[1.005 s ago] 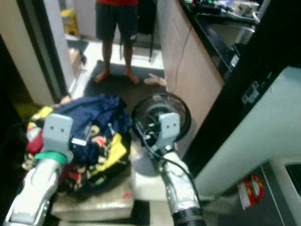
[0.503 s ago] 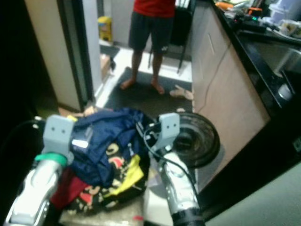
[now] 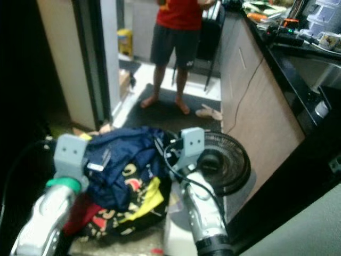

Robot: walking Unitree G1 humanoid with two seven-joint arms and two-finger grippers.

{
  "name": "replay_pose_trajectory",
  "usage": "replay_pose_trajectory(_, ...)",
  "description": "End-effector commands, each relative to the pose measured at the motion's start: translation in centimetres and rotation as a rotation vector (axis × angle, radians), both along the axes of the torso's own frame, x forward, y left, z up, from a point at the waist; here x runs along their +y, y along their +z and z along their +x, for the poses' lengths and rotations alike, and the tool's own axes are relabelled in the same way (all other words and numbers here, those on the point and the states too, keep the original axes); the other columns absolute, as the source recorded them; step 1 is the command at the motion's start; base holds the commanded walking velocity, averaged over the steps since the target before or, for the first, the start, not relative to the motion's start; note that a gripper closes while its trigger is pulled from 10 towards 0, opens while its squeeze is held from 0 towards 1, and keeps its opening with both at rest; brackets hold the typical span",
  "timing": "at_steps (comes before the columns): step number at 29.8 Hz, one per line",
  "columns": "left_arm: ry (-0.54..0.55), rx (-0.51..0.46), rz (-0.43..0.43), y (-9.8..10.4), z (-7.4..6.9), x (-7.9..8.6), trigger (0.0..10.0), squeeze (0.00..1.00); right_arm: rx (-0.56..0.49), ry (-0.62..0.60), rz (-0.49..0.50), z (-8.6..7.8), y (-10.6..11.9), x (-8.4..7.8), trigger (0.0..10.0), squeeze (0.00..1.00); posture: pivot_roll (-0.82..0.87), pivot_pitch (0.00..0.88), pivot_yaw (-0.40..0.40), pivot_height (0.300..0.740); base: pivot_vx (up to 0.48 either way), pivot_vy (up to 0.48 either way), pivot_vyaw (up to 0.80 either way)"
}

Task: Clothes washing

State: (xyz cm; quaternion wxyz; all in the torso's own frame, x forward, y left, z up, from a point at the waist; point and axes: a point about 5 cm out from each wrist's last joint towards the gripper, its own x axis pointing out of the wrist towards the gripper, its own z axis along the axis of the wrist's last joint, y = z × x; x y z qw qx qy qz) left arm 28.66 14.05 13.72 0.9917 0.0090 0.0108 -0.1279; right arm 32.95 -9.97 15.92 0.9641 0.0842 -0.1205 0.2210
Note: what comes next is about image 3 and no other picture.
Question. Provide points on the navy blue garment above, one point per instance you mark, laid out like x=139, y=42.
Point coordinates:
x=122, y=160

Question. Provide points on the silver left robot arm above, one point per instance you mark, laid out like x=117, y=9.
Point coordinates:
x=40, y=224

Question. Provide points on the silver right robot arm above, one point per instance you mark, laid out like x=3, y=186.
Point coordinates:
x=205, y=218

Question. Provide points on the large black floor mat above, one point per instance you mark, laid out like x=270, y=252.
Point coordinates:
x=165, y=116

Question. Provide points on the beige slipper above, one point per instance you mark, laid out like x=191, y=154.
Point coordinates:
x=208, y=115
x=210, y=109

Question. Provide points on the black yellow red patterned garment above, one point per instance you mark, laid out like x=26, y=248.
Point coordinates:
x=138, y=205

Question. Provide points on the brown cardboard box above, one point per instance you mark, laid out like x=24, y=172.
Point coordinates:
x=124, y=82

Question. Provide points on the brown cabinet with black countertop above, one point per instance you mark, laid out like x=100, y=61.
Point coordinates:
x=261, y=112

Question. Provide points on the small dark rug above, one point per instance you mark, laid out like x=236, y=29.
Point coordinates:
x=130, y=65

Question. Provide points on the grey textured mat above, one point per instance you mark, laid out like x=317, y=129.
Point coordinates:
x=117, y=246

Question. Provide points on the yellow container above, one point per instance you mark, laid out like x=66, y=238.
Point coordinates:
x=125, y=42

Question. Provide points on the black chair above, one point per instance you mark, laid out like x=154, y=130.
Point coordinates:
x=210, y=37

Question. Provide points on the person in red shirt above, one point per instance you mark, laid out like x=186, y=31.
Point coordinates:
x=178, y=16

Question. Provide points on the black device with orange top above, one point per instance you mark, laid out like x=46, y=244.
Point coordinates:
x=287, y=31

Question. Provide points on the steel sink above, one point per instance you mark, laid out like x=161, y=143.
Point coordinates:
x=317, y=66

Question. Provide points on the green and white packets pile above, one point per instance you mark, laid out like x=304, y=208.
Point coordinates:
x=264, y=8

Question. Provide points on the white patterned mug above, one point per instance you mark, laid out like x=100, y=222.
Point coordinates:
x=330, y=41

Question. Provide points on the white plastic drawer unit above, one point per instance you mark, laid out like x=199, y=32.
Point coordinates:
x=325, y=16

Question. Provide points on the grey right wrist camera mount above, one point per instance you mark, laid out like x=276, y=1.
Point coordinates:
x=192, y=145

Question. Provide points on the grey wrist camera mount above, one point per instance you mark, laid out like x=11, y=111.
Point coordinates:
x=192, y=145
x=72, y=154

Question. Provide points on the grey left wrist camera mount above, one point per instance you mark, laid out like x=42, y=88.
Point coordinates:
x=72, y=154

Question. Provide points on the dark sliding door frame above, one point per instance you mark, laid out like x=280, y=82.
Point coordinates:
x=89, y=53

